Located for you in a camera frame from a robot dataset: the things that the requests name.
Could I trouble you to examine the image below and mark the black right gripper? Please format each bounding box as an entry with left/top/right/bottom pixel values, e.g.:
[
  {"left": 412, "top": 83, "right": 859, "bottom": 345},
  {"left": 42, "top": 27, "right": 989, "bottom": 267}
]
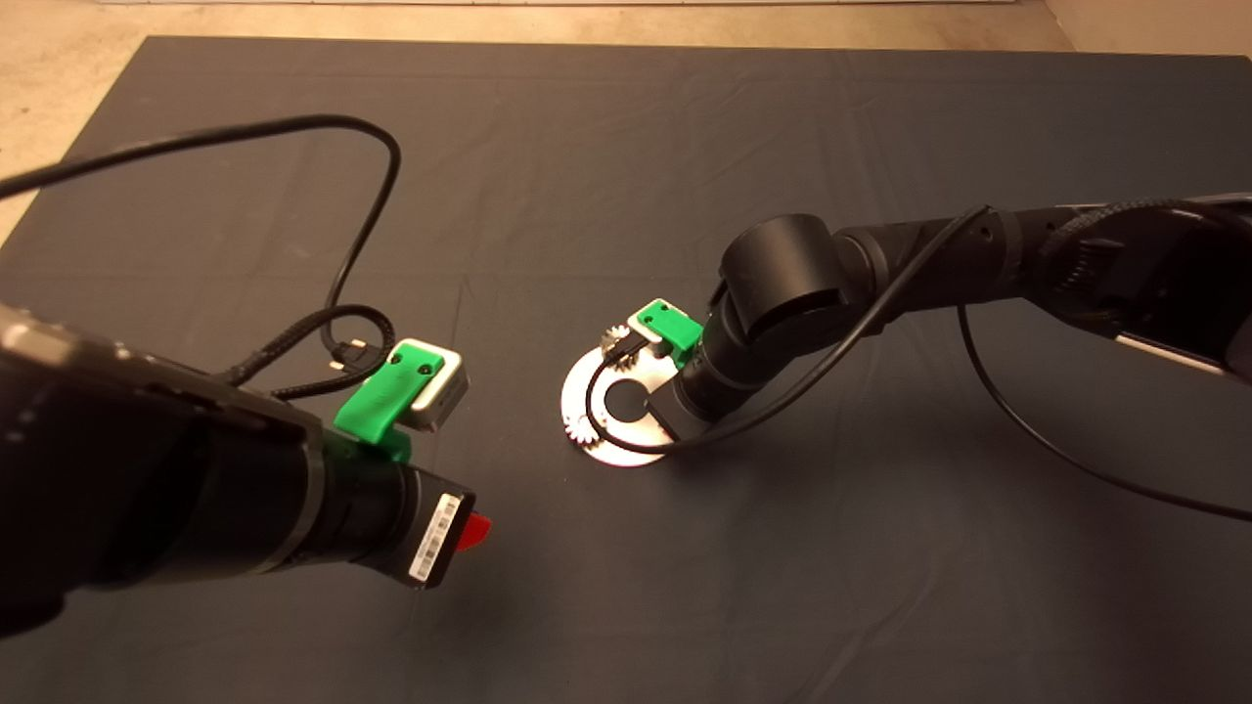
[{"left": 646, "top": 360, "right": 759, "bottom": 443}]

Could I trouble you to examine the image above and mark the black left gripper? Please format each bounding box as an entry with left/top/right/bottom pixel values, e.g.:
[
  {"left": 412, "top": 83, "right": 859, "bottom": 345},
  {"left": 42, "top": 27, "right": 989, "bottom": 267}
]
[{"left": 315, "top": 458, "right": 493, "bottom": 591}]

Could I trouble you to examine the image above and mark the round metal carrier plate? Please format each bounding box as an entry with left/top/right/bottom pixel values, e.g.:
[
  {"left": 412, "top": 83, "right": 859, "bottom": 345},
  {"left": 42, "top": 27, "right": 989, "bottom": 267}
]
[{"left": 561, "top": 337, "right": 686, "bottom": 467}]

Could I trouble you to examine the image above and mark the dark grey table cloth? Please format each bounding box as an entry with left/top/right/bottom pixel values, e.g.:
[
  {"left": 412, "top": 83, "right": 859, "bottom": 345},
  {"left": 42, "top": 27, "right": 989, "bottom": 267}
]
[{"left": 0, "top": 37, "right": 1252, "bottom": 704}]

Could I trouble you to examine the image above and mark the green right camera mount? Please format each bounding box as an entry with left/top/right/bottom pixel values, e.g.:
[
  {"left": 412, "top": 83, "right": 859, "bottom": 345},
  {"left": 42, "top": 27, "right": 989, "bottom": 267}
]
[{"left": 636, "top": 303, "right": 705, "bottom": 371}]

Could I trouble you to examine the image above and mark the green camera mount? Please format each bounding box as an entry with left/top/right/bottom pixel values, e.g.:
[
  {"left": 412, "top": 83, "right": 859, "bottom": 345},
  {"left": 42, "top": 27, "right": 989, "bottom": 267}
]
[
  {"left": 636, "top": 303, "right": 705, "bottom": 371},
  {"left": 333, "top": 352, "right": 446, "bottom": 462}
]

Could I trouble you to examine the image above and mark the silver right camera box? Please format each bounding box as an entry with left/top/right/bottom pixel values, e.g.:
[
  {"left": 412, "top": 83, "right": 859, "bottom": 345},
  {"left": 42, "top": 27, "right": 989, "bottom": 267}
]
[{"left": 626, "top": 298, "right": 676, "bottom": 355}]

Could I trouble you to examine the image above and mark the silver camera box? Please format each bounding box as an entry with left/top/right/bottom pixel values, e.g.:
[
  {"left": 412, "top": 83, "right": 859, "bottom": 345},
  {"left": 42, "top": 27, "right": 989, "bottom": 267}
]
[
  {"left": 626, "top": 298, "right": 676, "bottom": 355},
  {"left": 394, "top": 338, "right": 470, "bottom": 433}
]

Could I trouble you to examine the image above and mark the silver left camera box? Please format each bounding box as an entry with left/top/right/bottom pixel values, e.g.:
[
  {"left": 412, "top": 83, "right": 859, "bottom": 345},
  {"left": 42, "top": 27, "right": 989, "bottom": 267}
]
[{"left": 394, "top": 338, "right": 470, "bottom": 433}]

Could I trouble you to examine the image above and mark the green left camera mount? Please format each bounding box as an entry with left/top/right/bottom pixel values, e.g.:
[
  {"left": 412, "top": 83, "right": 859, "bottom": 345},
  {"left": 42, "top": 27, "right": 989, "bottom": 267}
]
[{"left": 333, "top": 352, "right": 446, "bottom": 462}]

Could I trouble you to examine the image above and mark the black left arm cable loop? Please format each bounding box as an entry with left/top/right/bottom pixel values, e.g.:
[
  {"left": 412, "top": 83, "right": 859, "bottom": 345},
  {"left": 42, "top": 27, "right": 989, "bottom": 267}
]
[{"left": 225, "top": 305, "right": 397, "bottom": 402}]

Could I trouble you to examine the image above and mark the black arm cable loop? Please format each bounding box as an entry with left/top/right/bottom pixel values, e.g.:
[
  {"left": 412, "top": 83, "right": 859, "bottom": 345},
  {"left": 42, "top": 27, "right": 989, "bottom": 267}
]
[
  {"left": 225, "top": 305, "right": 397, "bottom": 402},
  {"left": 1042, "top": 196, "right": 1252, "bottom": 257}
]

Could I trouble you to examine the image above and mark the black left camera cable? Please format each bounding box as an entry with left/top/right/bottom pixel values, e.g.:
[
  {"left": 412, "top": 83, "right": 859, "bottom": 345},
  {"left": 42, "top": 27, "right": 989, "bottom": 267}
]
[{"left": 0, "top": 114, "right": 402, "bottom": 371}]

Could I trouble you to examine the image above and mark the black right arm cable loop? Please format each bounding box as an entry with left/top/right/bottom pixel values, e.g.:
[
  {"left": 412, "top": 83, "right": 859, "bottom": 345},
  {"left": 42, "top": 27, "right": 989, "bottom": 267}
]
[{"left": 1042, "top": 196, "right": 1252, "bottom": 257}]

